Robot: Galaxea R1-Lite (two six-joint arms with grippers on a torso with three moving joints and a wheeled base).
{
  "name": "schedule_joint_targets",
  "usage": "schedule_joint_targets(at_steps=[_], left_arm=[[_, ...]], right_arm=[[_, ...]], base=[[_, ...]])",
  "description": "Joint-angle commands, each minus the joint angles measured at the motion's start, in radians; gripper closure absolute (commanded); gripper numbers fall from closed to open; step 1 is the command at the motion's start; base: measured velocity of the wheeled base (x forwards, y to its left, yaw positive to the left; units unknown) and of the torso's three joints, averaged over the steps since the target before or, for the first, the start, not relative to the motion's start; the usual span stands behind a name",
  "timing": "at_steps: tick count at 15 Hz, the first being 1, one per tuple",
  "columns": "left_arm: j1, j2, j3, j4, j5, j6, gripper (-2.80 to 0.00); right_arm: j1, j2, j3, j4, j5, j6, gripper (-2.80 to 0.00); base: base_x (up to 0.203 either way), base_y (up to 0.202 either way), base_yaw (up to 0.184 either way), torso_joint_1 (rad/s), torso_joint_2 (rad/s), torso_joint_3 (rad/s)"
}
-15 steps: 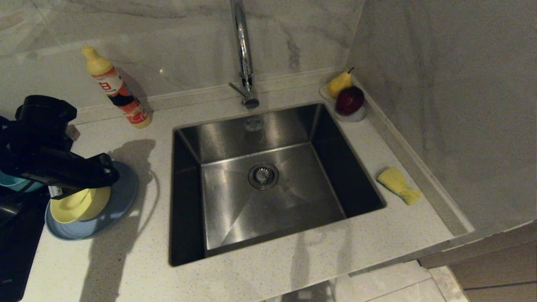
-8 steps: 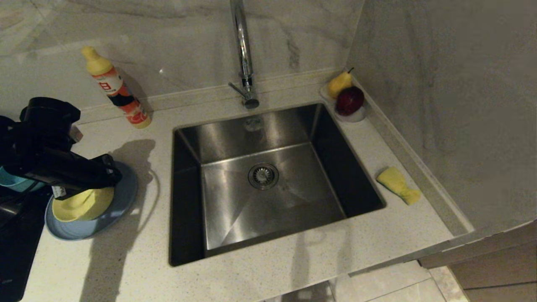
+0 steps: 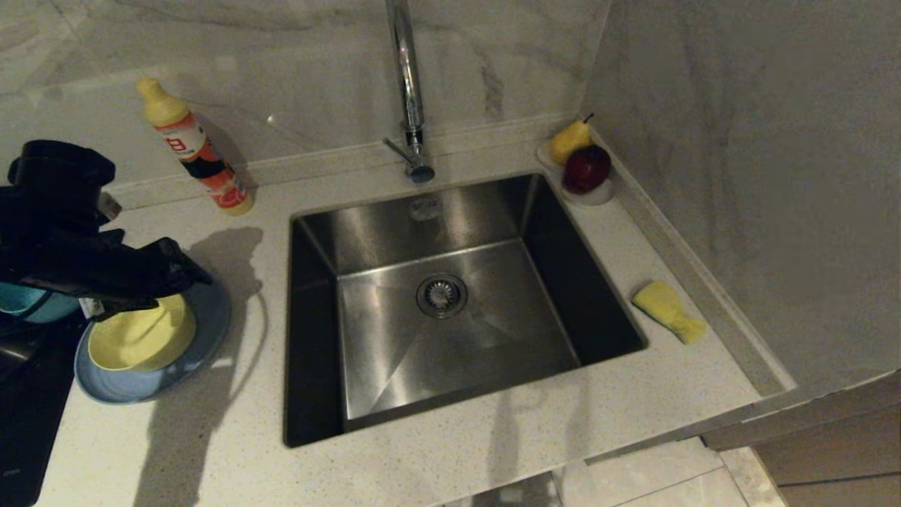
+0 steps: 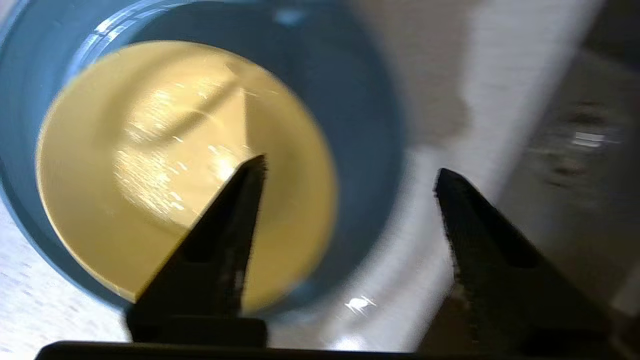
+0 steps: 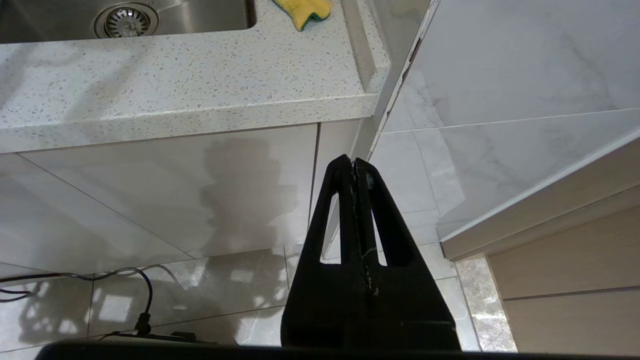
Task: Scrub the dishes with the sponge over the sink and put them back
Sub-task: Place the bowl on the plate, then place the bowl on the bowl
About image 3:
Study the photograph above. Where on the small white fruit dish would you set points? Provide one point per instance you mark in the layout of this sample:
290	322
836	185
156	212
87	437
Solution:
595	198

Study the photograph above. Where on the chrome kitchen faucet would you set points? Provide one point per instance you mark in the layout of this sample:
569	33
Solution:
410	84

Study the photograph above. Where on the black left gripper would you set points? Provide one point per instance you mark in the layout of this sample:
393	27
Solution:
105	271

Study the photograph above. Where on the orange white dish soap bottle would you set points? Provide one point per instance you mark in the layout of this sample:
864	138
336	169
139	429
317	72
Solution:
193	144

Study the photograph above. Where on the wooden cabinet front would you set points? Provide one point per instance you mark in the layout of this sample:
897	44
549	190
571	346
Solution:
830	451

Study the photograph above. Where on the yellow sponge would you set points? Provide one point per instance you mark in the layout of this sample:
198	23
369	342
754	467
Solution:
665	306

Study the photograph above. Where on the teal bowl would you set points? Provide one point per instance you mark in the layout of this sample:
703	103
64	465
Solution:
35	304

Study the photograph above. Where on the yellow pear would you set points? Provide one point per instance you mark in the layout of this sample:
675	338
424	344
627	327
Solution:
567	141

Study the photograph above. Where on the round metal drain strainer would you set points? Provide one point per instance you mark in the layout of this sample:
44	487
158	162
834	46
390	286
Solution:
442	296

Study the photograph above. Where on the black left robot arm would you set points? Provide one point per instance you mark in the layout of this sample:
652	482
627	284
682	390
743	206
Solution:
49	190

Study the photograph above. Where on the dark red apple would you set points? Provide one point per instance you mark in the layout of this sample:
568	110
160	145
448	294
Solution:
586	169

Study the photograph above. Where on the yellow bowl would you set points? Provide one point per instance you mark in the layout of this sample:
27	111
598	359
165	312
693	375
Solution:
144	338

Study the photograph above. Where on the stainless steel sink basin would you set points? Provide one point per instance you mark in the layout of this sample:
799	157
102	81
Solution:
450	352

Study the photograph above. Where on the blue plate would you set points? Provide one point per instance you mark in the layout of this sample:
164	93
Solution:
204	324

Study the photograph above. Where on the black induction cooktop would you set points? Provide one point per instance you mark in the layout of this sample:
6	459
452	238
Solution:
28	422

